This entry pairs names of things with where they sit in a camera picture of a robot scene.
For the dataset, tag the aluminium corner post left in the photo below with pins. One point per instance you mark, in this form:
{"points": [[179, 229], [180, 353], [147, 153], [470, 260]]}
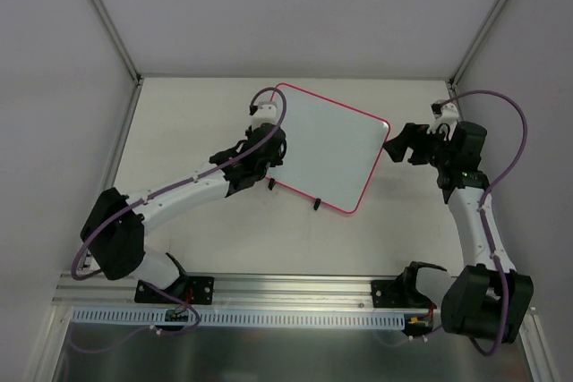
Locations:
{"points": [[115, 39]]}

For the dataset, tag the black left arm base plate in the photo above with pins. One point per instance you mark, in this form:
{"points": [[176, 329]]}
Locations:
{"points": [[196, 290]]}

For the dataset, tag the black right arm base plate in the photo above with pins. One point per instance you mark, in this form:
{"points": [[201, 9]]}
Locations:
{"points": [[387, 294]]}

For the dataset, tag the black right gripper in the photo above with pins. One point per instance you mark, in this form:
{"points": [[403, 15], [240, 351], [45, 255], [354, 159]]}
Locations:
{"points": [[414, 143]]}

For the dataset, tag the pink framed whiteboard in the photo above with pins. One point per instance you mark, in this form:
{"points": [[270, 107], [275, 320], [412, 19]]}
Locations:
{"points": [[332, 149]]}

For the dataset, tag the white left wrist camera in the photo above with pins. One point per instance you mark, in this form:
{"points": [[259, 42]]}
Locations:
{"points": [[263, 112]]}

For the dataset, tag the white slotted cable duct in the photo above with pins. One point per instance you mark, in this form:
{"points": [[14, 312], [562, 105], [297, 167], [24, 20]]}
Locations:
{"points": [[390, 321]]}

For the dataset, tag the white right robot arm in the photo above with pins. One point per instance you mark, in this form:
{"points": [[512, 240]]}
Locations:
{"points": [[489, 298]]}

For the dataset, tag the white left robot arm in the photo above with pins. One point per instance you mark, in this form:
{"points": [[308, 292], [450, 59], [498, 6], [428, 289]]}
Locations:
{"points": [[118, 224]]}

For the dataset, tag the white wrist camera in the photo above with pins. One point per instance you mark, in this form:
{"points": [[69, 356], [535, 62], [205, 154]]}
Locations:
{"points": [[263, 112], [446, 116]]}

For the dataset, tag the aluminium corner post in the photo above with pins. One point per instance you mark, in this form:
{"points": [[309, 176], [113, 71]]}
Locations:
{"points": [[484, 31], [115, 39]]}

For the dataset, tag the aluminium corner post right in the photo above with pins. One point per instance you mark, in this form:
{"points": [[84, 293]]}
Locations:
{"points": [[484, 31]]}

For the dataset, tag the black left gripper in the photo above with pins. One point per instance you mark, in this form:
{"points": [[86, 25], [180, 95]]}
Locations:
{"points": [[272, 149]]}

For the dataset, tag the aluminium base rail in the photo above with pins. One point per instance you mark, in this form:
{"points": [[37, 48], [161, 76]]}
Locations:
{"points": [[235, 291]]}

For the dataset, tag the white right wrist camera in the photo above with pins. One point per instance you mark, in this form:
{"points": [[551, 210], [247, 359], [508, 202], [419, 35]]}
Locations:
{"points": [[446, 116]]}

